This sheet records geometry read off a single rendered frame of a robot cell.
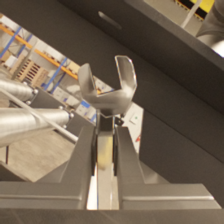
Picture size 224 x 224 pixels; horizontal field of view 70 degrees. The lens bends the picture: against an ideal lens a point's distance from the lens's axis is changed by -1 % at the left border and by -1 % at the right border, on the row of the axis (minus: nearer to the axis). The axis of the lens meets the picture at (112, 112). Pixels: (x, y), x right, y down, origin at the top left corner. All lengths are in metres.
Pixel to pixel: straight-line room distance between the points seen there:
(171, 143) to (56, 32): 0.21
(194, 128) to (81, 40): 0.19
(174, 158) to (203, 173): 0.04
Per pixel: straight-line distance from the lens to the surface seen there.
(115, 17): 0.19
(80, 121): 1.14
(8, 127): 0.49
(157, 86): 0.22
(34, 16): 0.26
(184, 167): 0.24
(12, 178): 0.25
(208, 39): 0.38
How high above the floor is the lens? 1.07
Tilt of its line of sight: level
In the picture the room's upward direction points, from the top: 34 degrees clockwise
